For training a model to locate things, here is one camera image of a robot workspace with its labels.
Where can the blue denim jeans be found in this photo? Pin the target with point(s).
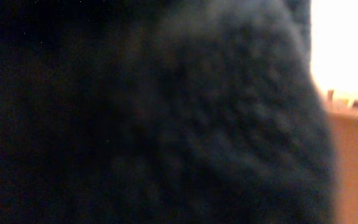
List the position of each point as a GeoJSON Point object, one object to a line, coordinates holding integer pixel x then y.
{"type": "Point", "coordinates": [129, 111]}

